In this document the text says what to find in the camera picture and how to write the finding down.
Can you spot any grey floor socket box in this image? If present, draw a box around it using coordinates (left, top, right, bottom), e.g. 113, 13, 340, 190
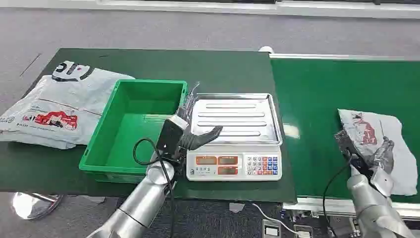
261, 219, 281, 238

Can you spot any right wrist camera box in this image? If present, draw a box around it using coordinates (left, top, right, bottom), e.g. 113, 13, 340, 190
333, 130, 375, 180

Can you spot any white floor cable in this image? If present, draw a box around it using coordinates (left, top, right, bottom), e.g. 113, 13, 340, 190
251, 203, 304, 237

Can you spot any small grey parcel bag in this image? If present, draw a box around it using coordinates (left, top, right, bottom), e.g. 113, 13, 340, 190
337, 109, 420, 197

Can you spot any large grey parcel bag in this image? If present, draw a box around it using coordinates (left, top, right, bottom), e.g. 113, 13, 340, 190
0, 60, 136, 150

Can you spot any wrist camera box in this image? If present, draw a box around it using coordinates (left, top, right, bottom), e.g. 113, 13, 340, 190
333, 130, 375, 180
156, 115, 190, 156

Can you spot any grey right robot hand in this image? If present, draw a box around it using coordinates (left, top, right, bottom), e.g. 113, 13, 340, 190
367, 136, 395, 175

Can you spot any green plastic crate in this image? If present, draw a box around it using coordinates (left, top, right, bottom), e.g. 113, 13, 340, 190
78, 78, 189, 184

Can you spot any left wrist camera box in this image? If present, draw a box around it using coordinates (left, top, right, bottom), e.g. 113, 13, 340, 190
156, 115, 190, 156

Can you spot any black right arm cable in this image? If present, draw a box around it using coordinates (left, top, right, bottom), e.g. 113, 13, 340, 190
322, 153, 354, 238

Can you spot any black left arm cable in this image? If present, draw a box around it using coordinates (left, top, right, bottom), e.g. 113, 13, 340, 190
132, 138, 176, 238

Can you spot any chrome table base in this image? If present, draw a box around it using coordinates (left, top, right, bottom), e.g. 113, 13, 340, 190
11, 192, 63, 220

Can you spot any small white floor box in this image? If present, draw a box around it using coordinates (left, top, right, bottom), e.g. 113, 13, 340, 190
293, 225, 315, 238

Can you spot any white electronic weighing scale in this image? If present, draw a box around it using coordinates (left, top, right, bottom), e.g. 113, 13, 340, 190
185, 93, 284, 182

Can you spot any green conveyor belt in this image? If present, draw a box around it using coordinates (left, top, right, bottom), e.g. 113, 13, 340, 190
269, 53, 420, 218

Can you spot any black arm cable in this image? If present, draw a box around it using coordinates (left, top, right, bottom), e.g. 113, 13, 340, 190
322, 153, 354, 238
132, 138, 176, 238

